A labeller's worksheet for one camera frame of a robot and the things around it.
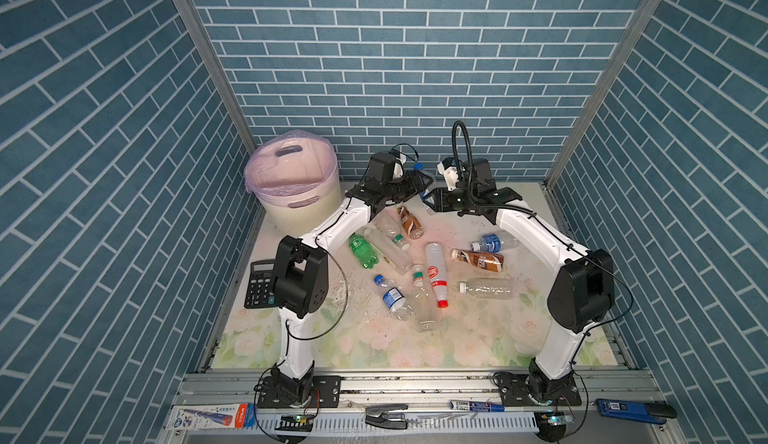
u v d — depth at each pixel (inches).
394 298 33.2
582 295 18.7
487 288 35.4
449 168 30.8
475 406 27.8
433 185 32.6
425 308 34.9
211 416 27.3
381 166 27.2
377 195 27.1
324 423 27.8
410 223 40.1
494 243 37.9
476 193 26.8
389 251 39.1
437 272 35.8
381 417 27.0
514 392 28.8
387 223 42.2
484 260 36.8
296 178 40.9
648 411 26.8
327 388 29.1
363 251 37.9
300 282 20.4
